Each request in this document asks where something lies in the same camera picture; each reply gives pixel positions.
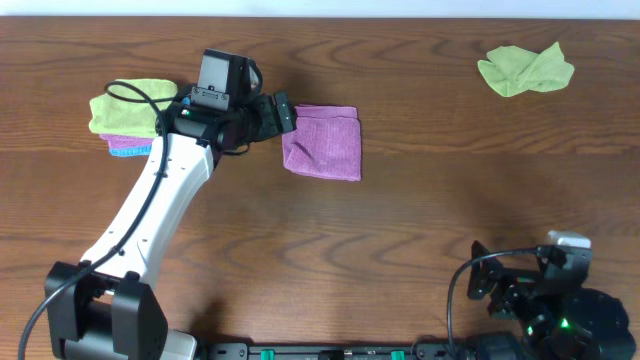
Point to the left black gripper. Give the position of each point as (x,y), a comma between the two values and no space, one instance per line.
(282,114)

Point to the folded purple cloth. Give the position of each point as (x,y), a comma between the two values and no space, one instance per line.
(122,141)

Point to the purple microfiber cloth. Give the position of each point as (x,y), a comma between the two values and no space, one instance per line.
(327,143)

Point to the folded blue cloth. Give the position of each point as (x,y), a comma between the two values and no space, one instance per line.
(130,151)

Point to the crumpled green cloth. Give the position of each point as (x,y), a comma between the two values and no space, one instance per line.
(510,70)

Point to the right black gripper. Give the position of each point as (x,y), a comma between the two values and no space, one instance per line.
(515,285)

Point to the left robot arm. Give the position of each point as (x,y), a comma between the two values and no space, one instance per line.
(104,306)

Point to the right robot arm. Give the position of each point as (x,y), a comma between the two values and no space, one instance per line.
(559,317)

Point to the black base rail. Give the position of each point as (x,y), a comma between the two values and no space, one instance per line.
(243,351)

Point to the folded green cloth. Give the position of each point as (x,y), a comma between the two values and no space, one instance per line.
(131,115)

